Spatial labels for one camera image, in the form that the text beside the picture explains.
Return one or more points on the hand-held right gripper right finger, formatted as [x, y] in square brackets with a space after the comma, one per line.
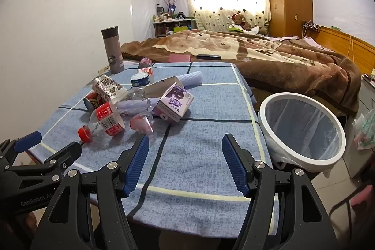
[234, 165]

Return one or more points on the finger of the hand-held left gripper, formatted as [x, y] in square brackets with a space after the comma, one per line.
[63, 154]
[27, 141]

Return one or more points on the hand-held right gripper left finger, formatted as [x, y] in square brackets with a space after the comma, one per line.
[136, 165]

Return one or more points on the pink plastic cup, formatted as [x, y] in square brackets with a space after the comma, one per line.
[142, 124]

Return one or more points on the clear bottle with red label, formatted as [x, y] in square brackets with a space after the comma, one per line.
[105, 119]

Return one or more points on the dented red can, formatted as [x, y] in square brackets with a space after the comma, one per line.
[90, 103]

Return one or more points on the white mesh trash bin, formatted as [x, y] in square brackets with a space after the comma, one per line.
[296, 164]

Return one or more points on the clear plastic bottle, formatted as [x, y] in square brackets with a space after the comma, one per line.
[137, 93]

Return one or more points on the purple milk carton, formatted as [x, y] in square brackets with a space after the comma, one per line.
[174, 103]

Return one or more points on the cream paper bag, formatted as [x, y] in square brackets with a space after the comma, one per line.
[159, 89]

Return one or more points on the patterned snack packet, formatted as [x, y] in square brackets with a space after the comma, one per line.
[107, 87]

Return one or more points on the white yogurt cup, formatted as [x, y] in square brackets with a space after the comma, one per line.
[140, 80]

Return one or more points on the white foam sheet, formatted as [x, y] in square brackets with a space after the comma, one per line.
[192, 77]

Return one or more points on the red drink can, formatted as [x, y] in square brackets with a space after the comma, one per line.
[145, 62]

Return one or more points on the black remote control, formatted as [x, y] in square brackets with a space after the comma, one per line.
[208, 56]

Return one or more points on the brown printed blanket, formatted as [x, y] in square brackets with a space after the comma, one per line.
[278, 62]

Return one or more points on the pink box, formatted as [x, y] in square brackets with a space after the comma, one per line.
[179, 58]

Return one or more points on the grey thermos flask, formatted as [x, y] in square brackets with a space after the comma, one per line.
[112, 50]

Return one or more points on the pink stool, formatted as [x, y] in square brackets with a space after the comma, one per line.
[361, 197]

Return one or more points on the white plastic bag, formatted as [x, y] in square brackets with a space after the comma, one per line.
[364, 130]

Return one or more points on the green tissue box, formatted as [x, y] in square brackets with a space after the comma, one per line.
[235, 29]

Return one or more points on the brown teddy bear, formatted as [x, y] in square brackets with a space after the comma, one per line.
[240, 21]

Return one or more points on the white cluttered shelf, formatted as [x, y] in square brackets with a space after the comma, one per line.
[172, 24]

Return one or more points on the white bedside cabinet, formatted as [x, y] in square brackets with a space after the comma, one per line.
[366, 94]

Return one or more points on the wooden headboard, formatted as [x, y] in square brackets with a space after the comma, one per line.
[348, 42]

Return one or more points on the white wall sheet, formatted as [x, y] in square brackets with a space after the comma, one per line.
[142, 15]

